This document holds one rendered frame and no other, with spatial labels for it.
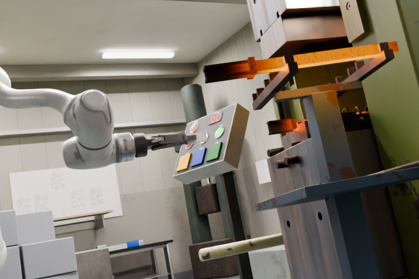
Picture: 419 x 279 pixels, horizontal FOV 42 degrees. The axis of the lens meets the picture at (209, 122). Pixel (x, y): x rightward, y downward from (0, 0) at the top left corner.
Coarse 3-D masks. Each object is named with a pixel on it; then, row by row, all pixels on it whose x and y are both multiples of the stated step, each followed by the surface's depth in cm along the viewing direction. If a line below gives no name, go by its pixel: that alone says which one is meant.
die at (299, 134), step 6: (366, 114) 187; (300, 126) 183; (306, 126) 179; (372, 126) 186; (294, 132) 188; (300, 132) 184; (306, 132) 179; (282, 138) 197; (288, 138) 193; (294, 138) 188; (300, 138) 184; (306, 138) 180; (288, 144) 193
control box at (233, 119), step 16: (224, 112) 233; (240, 112) 230; (208, 128) 237; (224, 128) 227; (240, 128) 227; (192, 144) 240; (208, 144) 230; (224, 144) 221; (240, 144) 224; (224, 160) 216; (176, 176) 239; (192, 176) 235; (208, 176) 231
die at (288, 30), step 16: (288, 16) 188; (304, 16) 189; (320, 16) 191; (336, 16) 193; (272, 32) 195; (288, 32) 186; (304, 32) 188; (320, 32) 190; (336, 32) 191; (272, 48) 196; (288, 48) 193
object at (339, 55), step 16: (352, 48) 115; (368, 48) 116; (224, 64) 111; (240, 64) 112; (256, 64) 112; (272, 64) 112; (304, 64) 113; (320, 64) 116; (208, 80) 111; (224, 80) 113
